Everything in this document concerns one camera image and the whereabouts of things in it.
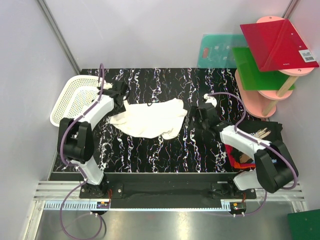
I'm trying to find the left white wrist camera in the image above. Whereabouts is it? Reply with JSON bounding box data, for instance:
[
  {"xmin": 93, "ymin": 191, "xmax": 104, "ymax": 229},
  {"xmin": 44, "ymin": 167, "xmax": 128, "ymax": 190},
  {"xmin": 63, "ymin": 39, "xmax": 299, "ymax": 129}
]
[{"xmin": 97, "ymin": 81, "xmax": 113, "ymax": 91}]

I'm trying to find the pink wooden tiered shelf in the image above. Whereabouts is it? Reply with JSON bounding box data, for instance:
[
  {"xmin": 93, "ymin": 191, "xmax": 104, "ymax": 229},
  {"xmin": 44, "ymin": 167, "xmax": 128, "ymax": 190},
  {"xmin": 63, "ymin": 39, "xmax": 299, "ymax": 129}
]
[{"xmin": 232, "ymin": 16, "xmax": 319, "ymax": 119}]

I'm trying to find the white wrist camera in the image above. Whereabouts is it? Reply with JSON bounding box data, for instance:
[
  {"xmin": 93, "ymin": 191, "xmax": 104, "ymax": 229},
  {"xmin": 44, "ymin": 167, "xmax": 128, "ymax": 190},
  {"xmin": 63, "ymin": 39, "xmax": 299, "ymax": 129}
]
[
  {"xmin": 97, "ymin": 81, "xmax": 113, "ymax": 91},
  {"xmin": 203, "ymin": 93, "xmax": 218, "ymax": 107}
]

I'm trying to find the white perforated plastic basket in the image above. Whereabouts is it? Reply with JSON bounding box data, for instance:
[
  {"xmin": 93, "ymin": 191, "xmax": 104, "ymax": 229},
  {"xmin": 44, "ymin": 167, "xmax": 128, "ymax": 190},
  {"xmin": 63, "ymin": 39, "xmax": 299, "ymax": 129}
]
[{"xmin": 50, "ymin": 75, "xmax": 100, "ymax": 127}]

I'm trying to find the green plastic sheet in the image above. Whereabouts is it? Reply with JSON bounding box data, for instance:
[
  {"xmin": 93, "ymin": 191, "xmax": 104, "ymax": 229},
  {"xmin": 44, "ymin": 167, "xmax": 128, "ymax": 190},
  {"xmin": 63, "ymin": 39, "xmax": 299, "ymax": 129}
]
[{"xmin": 232, "ymin": 47, "xmax": 289, "ymax": 91}]

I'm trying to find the teal cutting board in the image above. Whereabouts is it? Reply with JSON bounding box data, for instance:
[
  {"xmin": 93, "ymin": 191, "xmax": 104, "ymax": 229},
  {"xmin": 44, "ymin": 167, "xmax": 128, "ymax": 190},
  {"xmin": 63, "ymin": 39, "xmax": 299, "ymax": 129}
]
[{"xmin": 197, "ymin": 34, "xmax": 248, "ymax": 69}]

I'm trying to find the dark green board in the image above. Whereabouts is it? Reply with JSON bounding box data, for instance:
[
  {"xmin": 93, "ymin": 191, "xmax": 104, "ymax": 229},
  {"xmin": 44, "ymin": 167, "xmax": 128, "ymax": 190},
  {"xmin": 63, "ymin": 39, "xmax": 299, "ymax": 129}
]
[{"xmin": 287, "ymin": 209, "xmax": 320, "ymax": 240}]

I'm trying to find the black folded printed t-shirt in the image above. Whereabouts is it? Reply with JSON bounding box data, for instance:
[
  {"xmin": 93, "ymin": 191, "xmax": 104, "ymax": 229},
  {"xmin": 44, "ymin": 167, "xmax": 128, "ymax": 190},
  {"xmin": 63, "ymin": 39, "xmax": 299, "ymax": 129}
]
[{"xmin": 228, "ymin": 120, "xmax": 286, "ymax": 173}]

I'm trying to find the black marbled table mat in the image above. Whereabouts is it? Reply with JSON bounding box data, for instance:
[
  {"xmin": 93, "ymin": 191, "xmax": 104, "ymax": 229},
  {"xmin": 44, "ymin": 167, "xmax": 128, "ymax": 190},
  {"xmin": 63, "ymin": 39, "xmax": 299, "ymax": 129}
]
[{"xmin": 93, "ymin": 68, "xmax": 243, "ymax": 173}]

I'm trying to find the aluminium rail frame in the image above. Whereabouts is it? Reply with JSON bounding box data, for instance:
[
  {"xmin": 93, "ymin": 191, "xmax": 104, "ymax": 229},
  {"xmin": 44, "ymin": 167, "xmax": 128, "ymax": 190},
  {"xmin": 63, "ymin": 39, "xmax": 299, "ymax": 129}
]
[{"xmin": 33, "ymin": 181, "xmax": 307, "ymax": 213}]

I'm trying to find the red folded t-shirt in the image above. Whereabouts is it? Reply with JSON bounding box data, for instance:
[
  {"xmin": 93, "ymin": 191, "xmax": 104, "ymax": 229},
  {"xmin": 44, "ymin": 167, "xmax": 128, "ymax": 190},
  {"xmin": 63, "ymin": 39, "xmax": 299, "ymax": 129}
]
[{"xmin": 225, "ymin": 145, "xmax": 256, "ymax": 170}]

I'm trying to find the white daisy print t-shirt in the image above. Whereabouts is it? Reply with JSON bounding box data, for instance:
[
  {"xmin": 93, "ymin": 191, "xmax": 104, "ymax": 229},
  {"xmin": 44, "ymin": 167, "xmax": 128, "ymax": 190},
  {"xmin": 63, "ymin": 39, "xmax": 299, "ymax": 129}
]
[{"xmin": 109, "ymin": 98, "xmax": 188, "ymax": 140}]

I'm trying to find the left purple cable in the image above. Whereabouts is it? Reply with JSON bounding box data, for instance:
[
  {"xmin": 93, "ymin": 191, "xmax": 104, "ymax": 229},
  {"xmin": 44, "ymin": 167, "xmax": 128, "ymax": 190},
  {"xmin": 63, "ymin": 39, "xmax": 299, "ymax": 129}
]
[{"xmin": 58, "ymin": 62, "xmax": 107, "ymax": 239}]

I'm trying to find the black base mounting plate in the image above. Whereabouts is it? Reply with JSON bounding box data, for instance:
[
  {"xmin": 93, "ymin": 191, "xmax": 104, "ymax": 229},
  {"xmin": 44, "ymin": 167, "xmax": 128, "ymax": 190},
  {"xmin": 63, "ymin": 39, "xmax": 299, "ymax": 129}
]
[{"xmin": 79, "ymin": 173, "xmax": 257, "ymax": 200}]

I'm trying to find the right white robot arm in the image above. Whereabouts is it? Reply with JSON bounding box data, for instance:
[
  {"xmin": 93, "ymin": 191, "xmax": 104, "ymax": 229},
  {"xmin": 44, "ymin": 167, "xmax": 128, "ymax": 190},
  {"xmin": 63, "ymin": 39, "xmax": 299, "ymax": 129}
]
[{"xmin": 188, "ymin": 103, "xmax": 299, "ymax": 194}]

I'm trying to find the red plastic sheet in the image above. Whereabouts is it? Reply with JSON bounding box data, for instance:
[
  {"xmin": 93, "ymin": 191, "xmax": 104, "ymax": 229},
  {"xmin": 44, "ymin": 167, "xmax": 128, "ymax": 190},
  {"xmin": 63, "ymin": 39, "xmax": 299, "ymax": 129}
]
[{"xmin": 240, "ymin": 16, "xmax": 319, "ymax": 72}]

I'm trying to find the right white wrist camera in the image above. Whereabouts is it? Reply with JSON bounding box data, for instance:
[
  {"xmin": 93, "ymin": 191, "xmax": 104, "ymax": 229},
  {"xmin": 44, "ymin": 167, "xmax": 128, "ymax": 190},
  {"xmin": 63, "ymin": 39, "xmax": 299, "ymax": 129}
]
[{"xmin": 203, "ymin": 93, "xmax": 218, "ymax": 107}]

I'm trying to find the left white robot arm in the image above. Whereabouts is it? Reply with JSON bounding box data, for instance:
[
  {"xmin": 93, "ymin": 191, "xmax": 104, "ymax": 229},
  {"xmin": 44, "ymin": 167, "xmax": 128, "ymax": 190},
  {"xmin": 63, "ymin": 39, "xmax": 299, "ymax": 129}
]
[{"xmin": 57, "ymin": 81, "xmax": 129, "ymax": 196}]

